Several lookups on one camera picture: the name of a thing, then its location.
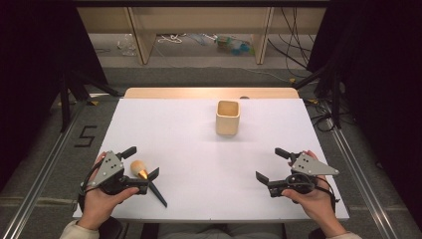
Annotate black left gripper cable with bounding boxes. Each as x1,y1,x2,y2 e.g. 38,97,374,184
79,158,104,200

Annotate white cord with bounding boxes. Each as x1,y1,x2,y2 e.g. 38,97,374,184
157,33,187,45

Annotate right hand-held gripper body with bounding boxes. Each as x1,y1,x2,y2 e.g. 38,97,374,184
267,151,340,199

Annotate hanging black cables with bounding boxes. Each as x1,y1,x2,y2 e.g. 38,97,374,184
267,6,319,79

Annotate wooden shelf unit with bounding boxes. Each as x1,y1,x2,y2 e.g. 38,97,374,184
77,6,327,66

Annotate orange egg-shaped object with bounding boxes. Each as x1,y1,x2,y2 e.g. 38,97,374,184
129,159,168,208

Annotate black floor cables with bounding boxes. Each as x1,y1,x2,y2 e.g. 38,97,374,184
305,99,336,132

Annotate beige square cup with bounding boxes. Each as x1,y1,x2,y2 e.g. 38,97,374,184
215,100,241,136

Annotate dark curtain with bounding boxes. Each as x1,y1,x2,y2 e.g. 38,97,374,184
307,0,422,227
0,0,108,187

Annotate black chair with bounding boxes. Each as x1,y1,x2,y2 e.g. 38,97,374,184
99,216,130,239

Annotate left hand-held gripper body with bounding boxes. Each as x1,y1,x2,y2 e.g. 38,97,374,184
89,150,150,196

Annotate clear plastic bottle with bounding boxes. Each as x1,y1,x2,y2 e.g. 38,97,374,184
116,33,137,57

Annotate person's left hand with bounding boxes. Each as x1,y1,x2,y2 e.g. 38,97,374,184
78,151,140,231

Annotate black metal stand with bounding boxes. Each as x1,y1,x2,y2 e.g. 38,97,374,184
292,63,342,128
59,69,120,133

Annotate person's legs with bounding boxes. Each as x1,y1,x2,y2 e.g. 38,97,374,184
157,222,285,239

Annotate white floor cable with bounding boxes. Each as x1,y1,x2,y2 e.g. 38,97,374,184
242,68,293,84

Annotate colourful plastic bag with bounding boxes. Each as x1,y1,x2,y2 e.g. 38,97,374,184
213,34,256,57

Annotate person's right hand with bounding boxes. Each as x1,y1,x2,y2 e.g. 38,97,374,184
282,149,339,230

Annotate aluminium floor rail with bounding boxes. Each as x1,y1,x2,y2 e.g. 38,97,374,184
326,119,399,239
0,99,88,239

